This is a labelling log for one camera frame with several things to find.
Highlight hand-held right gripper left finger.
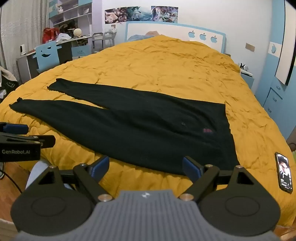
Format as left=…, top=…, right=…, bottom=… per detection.
left=35, top=155, right=114, bottom=202

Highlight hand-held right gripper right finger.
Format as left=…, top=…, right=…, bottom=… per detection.
left=179, top=156, right=252, bottom=202

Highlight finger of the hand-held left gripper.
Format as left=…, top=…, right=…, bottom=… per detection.
left=0, top=123, right=28, bottom=135
left=0, top=133, right=56, bottom=149

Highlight black pants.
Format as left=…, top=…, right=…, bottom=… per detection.
left=9, top=78, right=241, bottom=175

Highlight pile of clothes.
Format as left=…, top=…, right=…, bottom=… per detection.
left=0, top=65, right=18, bottom=99

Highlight blue chair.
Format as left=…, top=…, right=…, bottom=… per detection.
left=35, top=41, right=61, bottom=74

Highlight black smartphone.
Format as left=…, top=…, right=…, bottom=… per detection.
left=274, top=152, right=292, bottom=193

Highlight grey desk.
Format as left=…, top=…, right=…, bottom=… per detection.
left=16, top=35, right=93, bottom=81

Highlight red bag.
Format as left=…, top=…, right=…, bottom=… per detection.
left=42, top=28, right=61, bottom=43

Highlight yellow blanket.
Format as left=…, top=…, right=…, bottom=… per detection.
left=0, top=35, right=296, bottom=229

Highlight white plastic bag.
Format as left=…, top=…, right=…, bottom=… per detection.
left=56, top=33, right=73, bottom=42

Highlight white curtain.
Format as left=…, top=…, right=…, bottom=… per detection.
left=0, top=0, right=50, bottom=68

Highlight blue nightstand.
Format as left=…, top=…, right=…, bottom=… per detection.
left=238, top=68, right=255, bottom=90

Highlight blue wardrobe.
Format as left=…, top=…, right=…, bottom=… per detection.
left=254, top=0, right=296, bottom=141

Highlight blue pillow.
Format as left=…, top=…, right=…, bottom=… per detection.
left=128, top=31, right=162, bottom=42

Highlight white and blue headboard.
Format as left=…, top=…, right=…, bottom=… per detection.
left=125, top=22, right=226, bottom=54

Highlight white framed board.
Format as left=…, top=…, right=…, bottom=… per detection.
left=275, top=0, right=296, bottom=87

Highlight black cable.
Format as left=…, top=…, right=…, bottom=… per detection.
left=0, top=162, right=22, bottom=194

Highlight wall shelf unit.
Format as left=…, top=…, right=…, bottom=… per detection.
left=48, top=0, right=93, bottom=27

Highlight wall poster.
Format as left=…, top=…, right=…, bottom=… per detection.
left=105, top=6, right=179, bottom=24

